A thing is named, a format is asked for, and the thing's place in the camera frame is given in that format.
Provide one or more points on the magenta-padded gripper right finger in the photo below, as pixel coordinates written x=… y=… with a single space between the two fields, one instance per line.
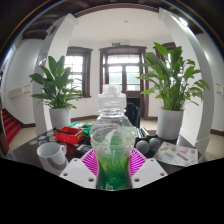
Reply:
x=148 y=171

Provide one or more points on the grey ball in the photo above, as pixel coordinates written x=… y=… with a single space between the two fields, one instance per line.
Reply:
x=142 y=147
x=155 y=144

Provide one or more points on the dark wooden glazed double door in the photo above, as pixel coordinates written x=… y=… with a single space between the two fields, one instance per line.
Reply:
x=123 y=71

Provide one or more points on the white mug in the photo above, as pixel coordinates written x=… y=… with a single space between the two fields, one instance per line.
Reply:
x=51 y=158

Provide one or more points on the small black flat box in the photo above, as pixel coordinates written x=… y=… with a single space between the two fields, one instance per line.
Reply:
x=83 y=150

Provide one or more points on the large potted plant, white pot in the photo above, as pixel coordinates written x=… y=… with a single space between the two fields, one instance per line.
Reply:
x=169 y=123

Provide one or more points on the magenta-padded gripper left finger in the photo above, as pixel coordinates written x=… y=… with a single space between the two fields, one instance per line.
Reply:
x=78 y=173

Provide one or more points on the green exit sign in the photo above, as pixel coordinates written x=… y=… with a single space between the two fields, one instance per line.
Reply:
x=116 y=44

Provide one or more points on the green package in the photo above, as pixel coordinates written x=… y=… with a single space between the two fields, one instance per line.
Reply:
x=81 y=125

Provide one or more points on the clear bottle with green drink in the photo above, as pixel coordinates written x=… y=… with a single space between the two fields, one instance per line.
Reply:
x=112 y=143

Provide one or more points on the black chair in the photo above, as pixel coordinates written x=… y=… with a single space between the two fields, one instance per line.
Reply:
x=132 y=115

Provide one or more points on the small potted plant, white pot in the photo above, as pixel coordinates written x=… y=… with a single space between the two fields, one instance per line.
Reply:
x=60 y=116

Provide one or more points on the printed paper leaflet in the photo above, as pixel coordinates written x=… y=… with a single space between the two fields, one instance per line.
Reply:
x=176 y=155

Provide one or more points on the dark wooden framed window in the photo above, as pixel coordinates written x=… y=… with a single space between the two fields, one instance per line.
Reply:
x=75 y=66
x=170 y=46

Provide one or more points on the red plastic box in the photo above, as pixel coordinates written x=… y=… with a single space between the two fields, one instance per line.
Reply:
x=68 y=136

